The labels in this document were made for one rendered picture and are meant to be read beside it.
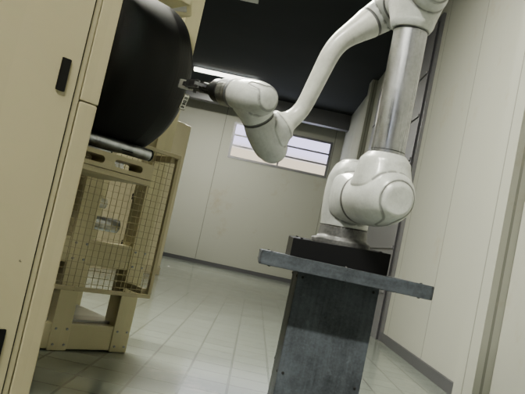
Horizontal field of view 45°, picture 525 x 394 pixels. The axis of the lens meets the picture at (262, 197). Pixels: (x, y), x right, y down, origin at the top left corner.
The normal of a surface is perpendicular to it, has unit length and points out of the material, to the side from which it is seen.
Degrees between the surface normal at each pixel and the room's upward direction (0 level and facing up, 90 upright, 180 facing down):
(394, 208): 93
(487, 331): 90
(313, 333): 90
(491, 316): 90
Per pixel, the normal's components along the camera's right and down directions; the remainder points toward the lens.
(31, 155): 0.71, 0.10
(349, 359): 0.01, -0.07
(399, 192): 0.29, 0.13
